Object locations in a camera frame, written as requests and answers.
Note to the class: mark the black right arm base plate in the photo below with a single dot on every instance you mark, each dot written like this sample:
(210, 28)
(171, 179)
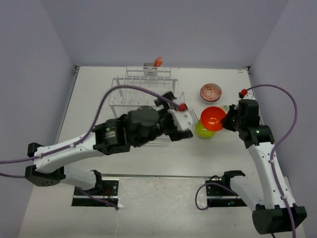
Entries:
(219, 197)

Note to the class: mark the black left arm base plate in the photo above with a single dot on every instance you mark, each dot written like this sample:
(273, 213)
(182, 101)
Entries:
(107, 194)

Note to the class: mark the orange clip on grey block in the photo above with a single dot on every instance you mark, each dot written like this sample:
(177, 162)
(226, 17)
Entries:
(157, 63)

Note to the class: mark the white green orange patterned bowl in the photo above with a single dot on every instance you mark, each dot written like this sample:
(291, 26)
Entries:
(225, 107)

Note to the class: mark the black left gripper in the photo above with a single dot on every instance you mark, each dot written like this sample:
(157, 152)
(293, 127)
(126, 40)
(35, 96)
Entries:
(174, 132)

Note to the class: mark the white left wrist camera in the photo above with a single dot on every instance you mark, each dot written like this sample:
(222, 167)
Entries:
(184, 118)

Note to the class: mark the white wire dish rack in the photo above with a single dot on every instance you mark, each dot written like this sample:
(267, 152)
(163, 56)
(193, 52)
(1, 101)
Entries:
(156, 79)

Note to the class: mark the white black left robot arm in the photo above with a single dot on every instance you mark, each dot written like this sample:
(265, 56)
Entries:
(53, 164)

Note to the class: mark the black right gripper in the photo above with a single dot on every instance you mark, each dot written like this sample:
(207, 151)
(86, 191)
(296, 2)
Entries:
(225, 121)

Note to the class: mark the lime green bowl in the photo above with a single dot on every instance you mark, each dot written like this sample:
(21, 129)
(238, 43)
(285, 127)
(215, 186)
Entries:
(202, 132)

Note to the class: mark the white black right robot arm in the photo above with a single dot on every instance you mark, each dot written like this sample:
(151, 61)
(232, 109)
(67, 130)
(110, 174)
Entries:
(275, 210)

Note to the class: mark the red rim zigzag bowl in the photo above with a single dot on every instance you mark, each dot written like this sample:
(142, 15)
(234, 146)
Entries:
(210, 92)

